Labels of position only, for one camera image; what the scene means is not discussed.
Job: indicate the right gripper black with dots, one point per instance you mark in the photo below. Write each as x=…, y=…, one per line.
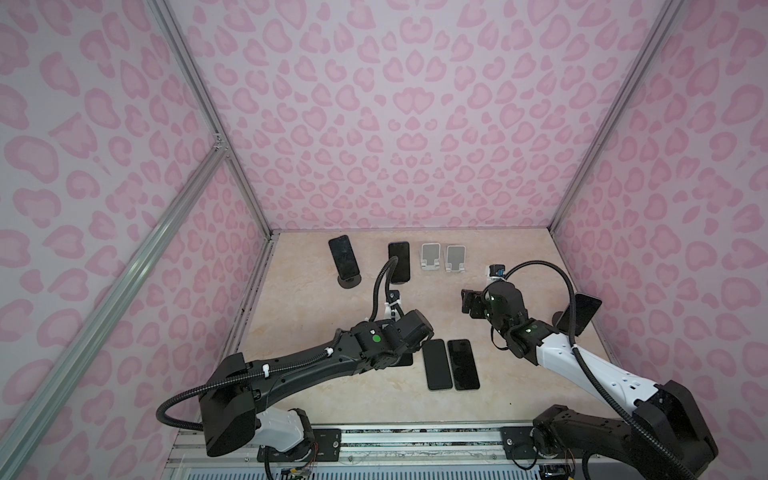
x=469, y=296

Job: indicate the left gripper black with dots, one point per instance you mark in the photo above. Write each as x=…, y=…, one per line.
x=416, y=348

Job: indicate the white folding stand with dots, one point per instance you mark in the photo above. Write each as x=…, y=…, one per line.
x=455, y=258
x=430, y=256

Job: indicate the black phone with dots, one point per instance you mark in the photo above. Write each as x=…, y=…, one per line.
x=463, y=365
x=436, y=363
x=586, y=306

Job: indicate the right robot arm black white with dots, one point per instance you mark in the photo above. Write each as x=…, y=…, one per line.
x=658, y=429

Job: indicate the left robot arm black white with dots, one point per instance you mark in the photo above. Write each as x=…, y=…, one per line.
x=240, y=406

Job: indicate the blue phone back centre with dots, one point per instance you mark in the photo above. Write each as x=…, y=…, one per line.
x=402, y=271

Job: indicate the purple phone far left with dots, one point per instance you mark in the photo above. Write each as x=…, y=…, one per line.
x=344, y=258

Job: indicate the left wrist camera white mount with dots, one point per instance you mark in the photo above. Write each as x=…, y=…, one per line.
x=394, y=305

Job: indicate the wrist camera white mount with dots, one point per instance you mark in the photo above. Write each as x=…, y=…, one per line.
x=496, y=272
x=394, y=305

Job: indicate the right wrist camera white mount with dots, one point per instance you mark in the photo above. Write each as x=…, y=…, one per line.
x=496, y=272

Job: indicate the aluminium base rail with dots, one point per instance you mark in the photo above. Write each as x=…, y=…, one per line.
x=463, y=450

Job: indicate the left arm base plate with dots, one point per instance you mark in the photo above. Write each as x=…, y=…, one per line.
x=322, y=445

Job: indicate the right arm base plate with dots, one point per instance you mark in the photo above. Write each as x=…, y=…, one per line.
x=518, y=443

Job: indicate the left corner aluminium post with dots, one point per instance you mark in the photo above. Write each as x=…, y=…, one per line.
x=180, y=49

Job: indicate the corner aluminium post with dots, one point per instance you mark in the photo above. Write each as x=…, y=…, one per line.
x=180, y=49
x=670, y=14

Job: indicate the right corner aluminium post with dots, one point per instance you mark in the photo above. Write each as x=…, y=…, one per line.
x=670, y=14

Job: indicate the left aluminium frame diagonal bar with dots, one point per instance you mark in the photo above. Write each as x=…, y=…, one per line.
x=38, y=414

